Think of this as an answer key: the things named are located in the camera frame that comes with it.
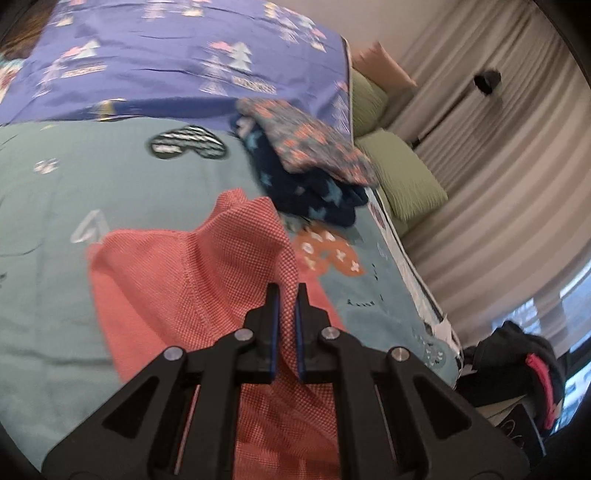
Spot large green pillow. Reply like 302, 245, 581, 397
355, 129, 448, 236

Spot floral patterned garment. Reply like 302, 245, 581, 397
235, 97, 379, 188

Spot navy star-print garment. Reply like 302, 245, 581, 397
231, 113, 370, 229

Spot black camera on stand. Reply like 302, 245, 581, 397
409, 69, 502, 151

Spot teal printed blanket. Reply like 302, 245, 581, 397
0, 117, 462, 472

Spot small green pillow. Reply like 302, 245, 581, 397
351, 69, 389, 138

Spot beige curtain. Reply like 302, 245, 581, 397
383, 0, 591, 356

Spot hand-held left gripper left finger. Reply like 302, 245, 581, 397
41, 282, 280, 480

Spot black bag with red trim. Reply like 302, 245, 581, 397
457, 320, 566, 432

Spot light blue printed bedsheet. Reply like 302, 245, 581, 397
369, 185, 463, 367

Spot purple printed bed sheet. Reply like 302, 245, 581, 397
0, 0, 354, 137

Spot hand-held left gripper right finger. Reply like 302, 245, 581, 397
295, 282, 529, 480

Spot pink knit shirt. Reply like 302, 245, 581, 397
85, 189, 345, 480

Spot window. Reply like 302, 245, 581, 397
489, 272, 591, 407

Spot pink pillow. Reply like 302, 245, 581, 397
355, 41, 419, 89

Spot black case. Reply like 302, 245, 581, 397
496, 401, 546, 459

